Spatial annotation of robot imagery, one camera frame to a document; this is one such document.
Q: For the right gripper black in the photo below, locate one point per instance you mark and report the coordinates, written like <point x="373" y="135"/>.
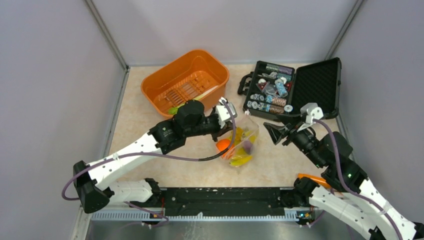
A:
<point x="276" y="132"/>

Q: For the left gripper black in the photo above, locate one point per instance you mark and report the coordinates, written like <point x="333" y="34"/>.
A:
<point x="218" y="130"/>

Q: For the green leafy vegetable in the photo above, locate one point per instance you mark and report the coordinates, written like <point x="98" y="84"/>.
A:
<point x="179" y="96"/>

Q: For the purple eggplant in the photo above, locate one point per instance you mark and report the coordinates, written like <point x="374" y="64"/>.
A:
<point x="247" y="146"/>

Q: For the yellow banana bunch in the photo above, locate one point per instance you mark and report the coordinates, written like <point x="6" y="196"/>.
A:
<point x="245" y="134"/>
<point x="239" y="157"/>

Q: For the orange fruit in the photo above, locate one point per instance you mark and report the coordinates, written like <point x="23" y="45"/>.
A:
<point x="222" y="144"/>

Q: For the clear zip top bag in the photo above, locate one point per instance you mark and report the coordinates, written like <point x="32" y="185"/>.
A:
<point x="244" y="122"/>

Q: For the orange plastic basket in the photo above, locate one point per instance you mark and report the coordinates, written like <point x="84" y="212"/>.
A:
<point x="194" y="75"/>

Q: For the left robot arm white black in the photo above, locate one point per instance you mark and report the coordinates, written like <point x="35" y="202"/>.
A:
<point x="96" y="182"/>

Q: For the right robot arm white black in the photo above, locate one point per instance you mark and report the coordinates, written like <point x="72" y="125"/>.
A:
<point x="352" y="197"/>

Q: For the black poker chip case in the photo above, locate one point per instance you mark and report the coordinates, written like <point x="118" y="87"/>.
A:
<point x="273" y="90"/>

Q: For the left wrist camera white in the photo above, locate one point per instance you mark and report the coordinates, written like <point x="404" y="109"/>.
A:
<point x="226" y="112"/>

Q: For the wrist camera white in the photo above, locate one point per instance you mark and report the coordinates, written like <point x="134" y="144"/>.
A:
<point x="226" y="112"/>
<point x="309" y="113"/>

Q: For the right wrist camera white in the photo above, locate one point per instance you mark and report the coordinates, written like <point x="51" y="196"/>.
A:
<point x="309" y="113"/>

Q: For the orange handled tool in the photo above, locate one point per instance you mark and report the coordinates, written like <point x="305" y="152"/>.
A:
<point x="321" y="181"/>

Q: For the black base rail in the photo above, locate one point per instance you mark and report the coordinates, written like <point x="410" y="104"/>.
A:
<point x="222" y="201"/>

